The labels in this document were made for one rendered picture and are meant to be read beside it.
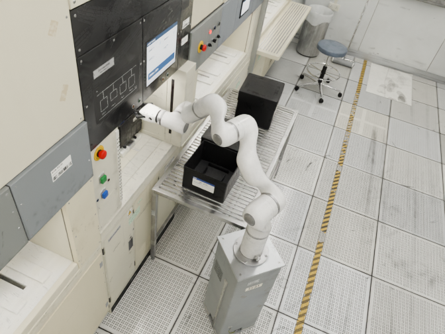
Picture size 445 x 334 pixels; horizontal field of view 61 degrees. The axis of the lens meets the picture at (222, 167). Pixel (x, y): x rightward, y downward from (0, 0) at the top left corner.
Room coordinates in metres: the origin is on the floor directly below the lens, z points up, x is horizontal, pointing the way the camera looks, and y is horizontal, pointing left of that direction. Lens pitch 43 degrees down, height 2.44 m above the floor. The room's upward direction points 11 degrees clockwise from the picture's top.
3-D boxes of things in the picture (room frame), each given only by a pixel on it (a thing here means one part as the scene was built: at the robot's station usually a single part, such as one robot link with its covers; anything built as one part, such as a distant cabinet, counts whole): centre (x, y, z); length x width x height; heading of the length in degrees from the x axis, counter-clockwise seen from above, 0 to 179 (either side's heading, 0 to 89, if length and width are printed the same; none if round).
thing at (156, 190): (2.03, -0.06, 0.38); 1.30 x 0.60 x 0.76; 166
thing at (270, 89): (2.42, -0.17, 0.89); 0.29 x 0.29 x 0.25; 80
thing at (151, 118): (1.62, 0.43, 1.20); 0.11 x 0.10 x 0.07; 73
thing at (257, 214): (1.16, -0.22, 1.07); 0.19 x 0.12 x 0.24; 143
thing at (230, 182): (1.63, 0.05, 0.85); 0.28 x 0.28 x 0.17; 74
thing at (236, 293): (1.18, -0.24, 0.38); 0.28 x 0.28 x 0.76; 31
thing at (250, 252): (1.18, -0.24, 0.85); 0.19 x 0.19 x 0.18
